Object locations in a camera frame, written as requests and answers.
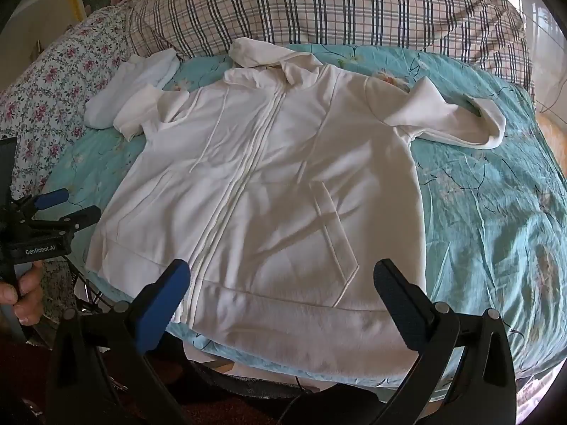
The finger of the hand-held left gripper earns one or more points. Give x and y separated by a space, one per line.
53 197
86 217

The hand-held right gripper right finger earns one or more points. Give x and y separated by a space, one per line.
398 305

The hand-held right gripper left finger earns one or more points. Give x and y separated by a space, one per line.
161 305

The white zip hoodie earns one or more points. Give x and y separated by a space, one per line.
274 177

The person's left hand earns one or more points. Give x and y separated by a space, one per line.
29 287

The pink floral blanket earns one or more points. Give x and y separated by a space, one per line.
57 84

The teal floral bed sheet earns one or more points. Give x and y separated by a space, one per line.
487 212

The small white folded garment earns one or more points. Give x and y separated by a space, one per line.
128 84

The plaid quilt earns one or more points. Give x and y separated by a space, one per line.
328 9

